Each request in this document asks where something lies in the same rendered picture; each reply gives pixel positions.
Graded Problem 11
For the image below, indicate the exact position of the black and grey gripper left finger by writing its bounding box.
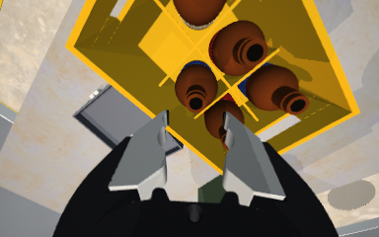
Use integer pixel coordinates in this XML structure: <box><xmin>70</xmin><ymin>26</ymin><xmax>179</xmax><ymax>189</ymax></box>
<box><xmin>52</xmin><ymin>110</ymin><xmax>169</xmax><ymax>237</ymax></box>

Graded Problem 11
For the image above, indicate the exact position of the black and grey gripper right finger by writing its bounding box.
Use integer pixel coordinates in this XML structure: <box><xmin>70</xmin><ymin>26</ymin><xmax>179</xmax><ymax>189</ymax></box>
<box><xmin>222</xmin><ymin>112</ymin><xmax>340</xmax><ymax>237</ymax></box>

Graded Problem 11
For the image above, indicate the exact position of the yellow crate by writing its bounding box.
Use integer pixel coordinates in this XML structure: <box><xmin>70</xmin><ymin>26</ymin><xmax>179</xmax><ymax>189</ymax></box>
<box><xmin>65</xmin><ymin>0</ymin><xmax>359</xmax><ymax>175</ymax></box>

